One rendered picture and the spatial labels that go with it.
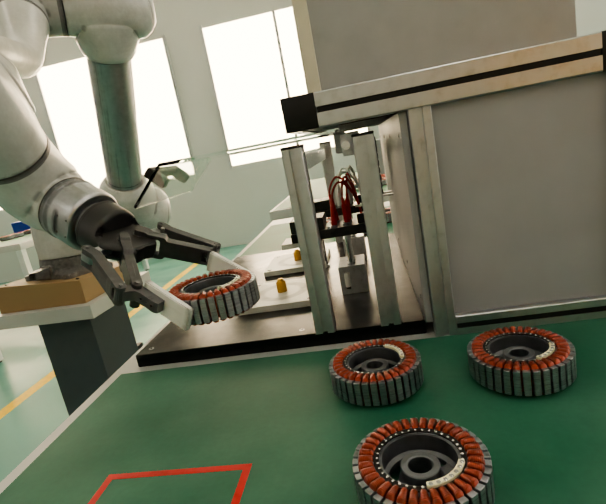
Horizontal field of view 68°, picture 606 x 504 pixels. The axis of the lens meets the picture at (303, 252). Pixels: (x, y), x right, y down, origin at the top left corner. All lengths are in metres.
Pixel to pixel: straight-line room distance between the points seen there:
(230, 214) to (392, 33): 5.22
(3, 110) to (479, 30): 0.63
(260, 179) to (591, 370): 5.29
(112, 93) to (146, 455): 0.91
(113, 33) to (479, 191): 0.86
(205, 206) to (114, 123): 4.70
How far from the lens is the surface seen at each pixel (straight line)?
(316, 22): 0.76
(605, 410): 0.55
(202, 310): 0.52
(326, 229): 0.83
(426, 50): 0.75
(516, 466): 0.47
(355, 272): 0.84
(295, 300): 0.83
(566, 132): 0.69
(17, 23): 1.08
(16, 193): 0.70
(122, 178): 1.40
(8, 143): 0.65
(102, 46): 1.20
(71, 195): 0.67
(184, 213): 6.07
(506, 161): 0.67
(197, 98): 5.92
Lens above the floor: 1.05
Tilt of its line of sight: 13 degrees down
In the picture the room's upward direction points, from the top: 11 degrees counter-clockwise
